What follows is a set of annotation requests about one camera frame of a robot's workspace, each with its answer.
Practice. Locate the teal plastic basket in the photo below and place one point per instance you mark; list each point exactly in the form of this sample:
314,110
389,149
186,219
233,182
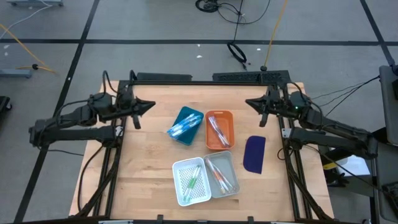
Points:
186,140

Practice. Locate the orange plastic basket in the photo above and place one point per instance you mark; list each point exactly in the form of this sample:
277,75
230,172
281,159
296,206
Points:
228,124

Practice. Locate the black metal bar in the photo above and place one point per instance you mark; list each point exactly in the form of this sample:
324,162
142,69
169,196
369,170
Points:
335,154

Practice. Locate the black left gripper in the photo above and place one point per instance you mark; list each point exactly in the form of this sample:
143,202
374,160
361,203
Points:
129,107

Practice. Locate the black table clamp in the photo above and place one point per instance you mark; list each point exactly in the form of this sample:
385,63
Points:
160,218
250,219

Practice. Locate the white panel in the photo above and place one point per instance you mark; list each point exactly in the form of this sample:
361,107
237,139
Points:
354,165

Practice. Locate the black flat box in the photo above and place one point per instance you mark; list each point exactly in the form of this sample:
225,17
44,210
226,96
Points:
163,76

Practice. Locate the yellow tape piece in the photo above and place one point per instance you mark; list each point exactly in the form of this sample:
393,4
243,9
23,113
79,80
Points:
329,165

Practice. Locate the black vented box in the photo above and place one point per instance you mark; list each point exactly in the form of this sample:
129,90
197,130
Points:
242,76

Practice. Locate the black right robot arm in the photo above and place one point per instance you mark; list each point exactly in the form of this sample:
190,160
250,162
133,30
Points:
326,130

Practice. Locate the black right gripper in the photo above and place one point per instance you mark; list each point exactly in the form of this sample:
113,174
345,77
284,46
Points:
272,105

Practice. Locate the grey plastic basket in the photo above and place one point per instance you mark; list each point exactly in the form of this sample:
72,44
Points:
230,161

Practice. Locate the dark blue mat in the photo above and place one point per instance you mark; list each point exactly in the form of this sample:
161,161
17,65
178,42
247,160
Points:
254,155

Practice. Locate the orange and white toothbrush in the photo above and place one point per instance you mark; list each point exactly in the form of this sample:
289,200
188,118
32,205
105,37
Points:
220,180
216,175

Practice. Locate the green and white toothbrush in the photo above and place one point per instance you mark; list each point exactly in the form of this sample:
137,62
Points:
195,179
189,186

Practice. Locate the white perforated plastic basket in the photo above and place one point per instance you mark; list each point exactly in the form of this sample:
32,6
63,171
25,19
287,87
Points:
180,169

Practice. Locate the grey table foot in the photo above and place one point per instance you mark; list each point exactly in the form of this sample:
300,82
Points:
14,73
34,3

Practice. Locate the blue and white toothbrush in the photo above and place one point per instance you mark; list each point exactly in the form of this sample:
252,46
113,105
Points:
182,124
180,130
191,124
177,132
188,121
183,127
186,125

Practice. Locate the grey desk panel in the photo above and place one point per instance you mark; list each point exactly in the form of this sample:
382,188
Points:
387,174

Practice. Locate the black caster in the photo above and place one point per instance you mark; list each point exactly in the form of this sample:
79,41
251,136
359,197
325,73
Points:
3,104

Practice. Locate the grey cart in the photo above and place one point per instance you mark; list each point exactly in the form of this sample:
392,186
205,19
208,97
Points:
390,109

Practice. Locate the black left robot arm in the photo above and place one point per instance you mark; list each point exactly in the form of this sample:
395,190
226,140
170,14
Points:
77,124

